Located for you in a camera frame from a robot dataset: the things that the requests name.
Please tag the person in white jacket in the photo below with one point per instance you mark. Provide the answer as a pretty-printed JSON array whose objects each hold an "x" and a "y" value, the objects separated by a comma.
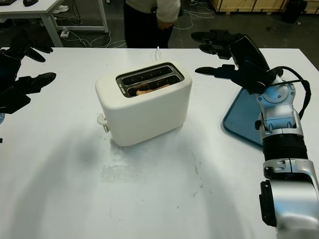
[{"x": 149, "y": 15}]

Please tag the white desk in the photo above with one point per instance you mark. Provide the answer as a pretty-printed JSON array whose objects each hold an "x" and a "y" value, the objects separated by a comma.
[{"x": 15, "y": 7}]

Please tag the browned toast slice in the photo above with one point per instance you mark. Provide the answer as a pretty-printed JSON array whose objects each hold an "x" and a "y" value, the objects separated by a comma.
[{"x": 149, "y": 90}]

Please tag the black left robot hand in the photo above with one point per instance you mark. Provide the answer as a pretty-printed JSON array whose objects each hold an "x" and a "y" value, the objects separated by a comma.
[{"x": 7, "y": 72}]

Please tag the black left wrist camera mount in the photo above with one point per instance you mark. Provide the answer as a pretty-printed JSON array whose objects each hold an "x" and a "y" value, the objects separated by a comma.
[{"x": 15, "y": 103}]

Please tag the black computer mouse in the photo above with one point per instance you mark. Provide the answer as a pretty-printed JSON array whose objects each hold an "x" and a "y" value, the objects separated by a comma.
[{"x": 30, "y": 2}]

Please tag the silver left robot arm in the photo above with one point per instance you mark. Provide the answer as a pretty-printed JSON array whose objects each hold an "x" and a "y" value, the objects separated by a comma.
[{"x": 1, "y": 118}]

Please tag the blue plastic tray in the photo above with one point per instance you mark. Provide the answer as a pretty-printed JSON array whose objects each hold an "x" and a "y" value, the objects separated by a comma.
[{"x": 239, "y": 119}]

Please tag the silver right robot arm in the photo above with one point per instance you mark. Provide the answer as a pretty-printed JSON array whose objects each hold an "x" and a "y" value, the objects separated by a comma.
[{"x": 281, "y": 119}]

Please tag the white power strip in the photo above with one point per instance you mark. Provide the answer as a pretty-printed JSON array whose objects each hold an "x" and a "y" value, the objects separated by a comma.
[{"x": 64, "y": 33}]

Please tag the white sneaker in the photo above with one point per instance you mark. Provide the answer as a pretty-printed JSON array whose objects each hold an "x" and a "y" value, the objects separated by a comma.
[{"x": 61, "y": 9}]

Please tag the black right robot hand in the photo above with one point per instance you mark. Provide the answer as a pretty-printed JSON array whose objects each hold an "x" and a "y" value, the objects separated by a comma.
[{"x": 249, "y": 62}]

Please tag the white two-slot toaster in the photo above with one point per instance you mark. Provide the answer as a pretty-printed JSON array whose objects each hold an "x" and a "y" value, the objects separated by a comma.
[{"x": 149, "y": 117}]

